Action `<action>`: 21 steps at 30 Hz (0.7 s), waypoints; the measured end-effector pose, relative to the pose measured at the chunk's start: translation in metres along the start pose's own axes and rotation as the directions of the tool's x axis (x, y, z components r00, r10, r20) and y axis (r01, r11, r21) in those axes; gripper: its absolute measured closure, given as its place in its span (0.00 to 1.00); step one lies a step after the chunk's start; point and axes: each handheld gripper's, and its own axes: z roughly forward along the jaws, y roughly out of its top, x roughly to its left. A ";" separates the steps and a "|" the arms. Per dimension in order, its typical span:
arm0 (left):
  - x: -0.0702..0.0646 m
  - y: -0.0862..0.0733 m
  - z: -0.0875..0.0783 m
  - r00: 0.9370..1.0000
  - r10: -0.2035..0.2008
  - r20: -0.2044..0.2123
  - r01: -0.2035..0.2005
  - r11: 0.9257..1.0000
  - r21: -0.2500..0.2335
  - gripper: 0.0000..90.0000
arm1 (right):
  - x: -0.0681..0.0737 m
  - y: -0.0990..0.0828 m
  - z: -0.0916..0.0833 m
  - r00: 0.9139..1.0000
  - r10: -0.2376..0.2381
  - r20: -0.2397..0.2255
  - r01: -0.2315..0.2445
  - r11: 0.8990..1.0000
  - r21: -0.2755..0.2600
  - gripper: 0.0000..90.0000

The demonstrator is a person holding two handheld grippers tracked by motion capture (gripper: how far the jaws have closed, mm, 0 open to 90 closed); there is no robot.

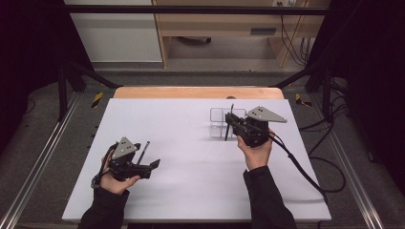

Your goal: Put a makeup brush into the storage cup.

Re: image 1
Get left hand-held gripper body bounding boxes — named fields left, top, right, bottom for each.
left=109, top=135, right=153, bottom=182

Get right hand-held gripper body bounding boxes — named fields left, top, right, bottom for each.
left=234, top=105, right=288, bottom=149

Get dark pencil with silver end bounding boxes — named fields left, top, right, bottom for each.
left=136, top=140, right=151, bottom=165

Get clear plastic organizer box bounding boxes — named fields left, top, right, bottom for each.
left=208, top=107, right=248, bottom=139

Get person's left hand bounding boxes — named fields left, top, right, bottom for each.
left=100, top=149, right=141, bottom=196

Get person's right hand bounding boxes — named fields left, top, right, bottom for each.
left=236, top=128, right=275, bottom=172

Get white table cover board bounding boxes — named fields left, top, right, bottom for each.
left=61, top=97, right=332, bottom=223

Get wooden table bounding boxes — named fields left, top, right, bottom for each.
left=113, top=86, right=286, bottom=100

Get right yellow clamp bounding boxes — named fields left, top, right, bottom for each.
left=294, top=93, right=313, bottom=108

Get black metal stand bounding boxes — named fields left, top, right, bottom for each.
left=56, top=58, right=124, bottom=122
left=270, top=60, right=334, bottom=124

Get light wooden desk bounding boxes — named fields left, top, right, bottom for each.
left=151, top=0, right=332, bottom=69

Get white cabinet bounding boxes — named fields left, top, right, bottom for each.
left=63, top=0, right=163, bottom=63

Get black curtain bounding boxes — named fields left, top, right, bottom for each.
left=0, top=0, right=94, bottom=156
left=306, top=0, right=405, bottom=189

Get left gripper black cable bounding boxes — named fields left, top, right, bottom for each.
left=91, top=142, right=119, bottom=190

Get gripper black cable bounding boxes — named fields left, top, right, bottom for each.
left=91, top=142, right=119, bottom=190
left=268, top=132, right=347, bottom=205

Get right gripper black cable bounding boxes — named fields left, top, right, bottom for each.
left=268, top=132, right=347, bottom=205

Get black floor cables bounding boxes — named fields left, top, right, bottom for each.
left=298, top=79, right=350, bottom=156

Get aluminium floor rail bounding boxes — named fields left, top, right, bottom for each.
left=0, top=92, right=82, bottom=229
left=307, top=92, right=386, bottom=229

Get hanging black desk cables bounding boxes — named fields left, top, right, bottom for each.
left=279, top=13, right=315, bottom=67

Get black horizontal frame bar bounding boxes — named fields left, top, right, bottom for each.
left=65, top=4, right=330, bottom=16

